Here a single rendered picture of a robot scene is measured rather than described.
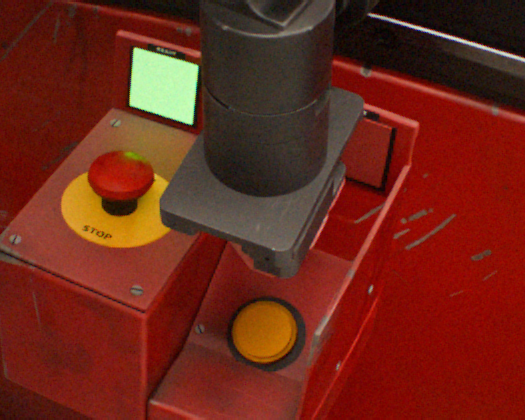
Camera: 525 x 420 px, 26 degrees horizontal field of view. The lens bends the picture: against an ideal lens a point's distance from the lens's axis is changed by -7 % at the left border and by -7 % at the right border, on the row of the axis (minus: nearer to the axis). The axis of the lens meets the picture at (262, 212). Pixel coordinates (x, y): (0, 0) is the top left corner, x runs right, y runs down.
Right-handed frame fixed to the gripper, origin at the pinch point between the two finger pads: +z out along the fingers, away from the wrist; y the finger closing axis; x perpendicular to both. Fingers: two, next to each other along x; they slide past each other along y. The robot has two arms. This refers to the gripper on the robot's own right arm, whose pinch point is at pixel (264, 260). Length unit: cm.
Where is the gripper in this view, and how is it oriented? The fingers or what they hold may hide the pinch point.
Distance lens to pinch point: 63.4
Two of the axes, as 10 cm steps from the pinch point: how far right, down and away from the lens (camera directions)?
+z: -0.1, 6.0, 8.0
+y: 4.0, -7.3, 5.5
